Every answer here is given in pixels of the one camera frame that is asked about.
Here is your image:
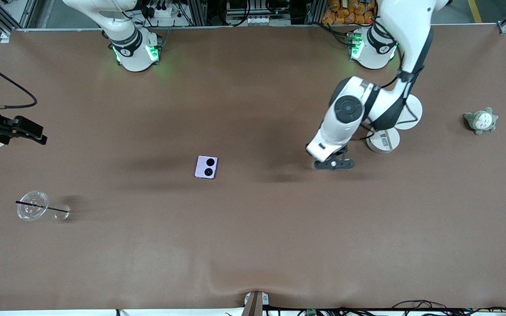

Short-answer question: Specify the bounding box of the black drinking straw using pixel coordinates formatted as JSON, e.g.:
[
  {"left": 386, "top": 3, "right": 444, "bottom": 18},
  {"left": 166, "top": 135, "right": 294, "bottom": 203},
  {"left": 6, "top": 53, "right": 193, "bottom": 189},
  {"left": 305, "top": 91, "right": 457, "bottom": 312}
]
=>
[{"left": 15, "top": 201, "right": 70, "bottom": 214}]

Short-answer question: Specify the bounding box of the white power strip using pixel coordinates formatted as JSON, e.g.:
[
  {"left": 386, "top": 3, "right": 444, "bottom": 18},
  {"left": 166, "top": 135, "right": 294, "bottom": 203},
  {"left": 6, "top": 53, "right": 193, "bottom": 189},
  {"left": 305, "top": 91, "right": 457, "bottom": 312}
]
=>
[{"left": 145, "top": 2, "right": 180, "bottom": 21}]

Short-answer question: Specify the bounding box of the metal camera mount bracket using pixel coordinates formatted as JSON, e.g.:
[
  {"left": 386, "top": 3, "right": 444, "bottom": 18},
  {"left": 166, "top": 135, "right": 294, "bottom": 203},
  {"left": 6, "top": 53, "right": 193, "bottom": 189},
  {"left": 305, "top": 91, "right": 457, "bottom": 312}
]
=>
[{"left": 242, "top": 291, "right": 270, "bottom": 316}]

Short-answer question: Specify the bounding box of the grey Totoro plush toy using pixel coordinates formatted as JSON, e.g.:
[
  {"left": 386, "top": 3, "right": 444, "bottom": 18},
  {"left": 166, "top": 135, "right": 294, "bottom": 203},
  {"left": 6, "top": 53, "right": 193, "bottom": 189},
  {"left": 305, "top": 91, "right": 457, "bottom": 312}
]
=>
[{"left": 463, "top": 108, "right": 499, "bottom": 136}]

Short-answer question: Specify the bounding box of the clear cup with straw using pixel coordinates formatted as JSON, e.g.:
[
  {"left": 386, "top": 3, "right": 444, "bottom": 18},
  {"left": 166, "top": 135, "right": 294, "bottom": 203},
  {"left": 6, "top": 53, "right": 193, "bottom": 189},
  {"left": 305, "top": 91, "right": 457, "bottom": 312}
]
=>
[{"left": 16, "top": 190, "right": 50, "bottom": 221}]

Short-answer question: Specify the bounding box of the orange bagged items heap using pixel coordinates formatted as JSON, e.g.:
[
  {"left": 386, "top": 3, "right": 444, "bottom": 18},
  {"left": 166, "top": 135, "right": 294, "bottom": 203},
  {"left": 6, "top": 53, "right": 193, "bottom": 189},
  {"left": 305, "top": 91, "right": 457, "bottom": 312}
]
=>
[{"left": 322, "top": 0, "right": 380, "bottom": 25}]

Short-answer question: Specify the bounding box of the white round desk lamp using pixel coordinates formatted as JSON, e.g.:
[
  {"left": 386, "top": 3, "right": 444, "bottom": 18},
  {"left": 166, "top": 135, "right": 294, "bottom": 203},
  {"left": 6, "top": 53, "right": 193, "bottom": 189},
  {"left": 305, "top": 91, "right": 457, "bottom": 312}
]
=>
[{"left": 365, "top": 94, "right": 423, "bottom": 154}]

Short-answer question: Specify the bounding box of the lilac flip phone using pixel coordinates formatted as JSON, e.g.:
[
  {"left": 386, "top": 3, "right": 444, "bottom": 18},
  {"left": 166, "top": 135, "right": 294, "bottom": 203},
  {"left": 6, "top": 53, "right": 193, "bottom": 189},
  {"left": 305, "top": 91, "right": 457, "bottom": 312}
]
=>
[{"left": 194, "top": 155, "right": 219, "bottom": 180}]

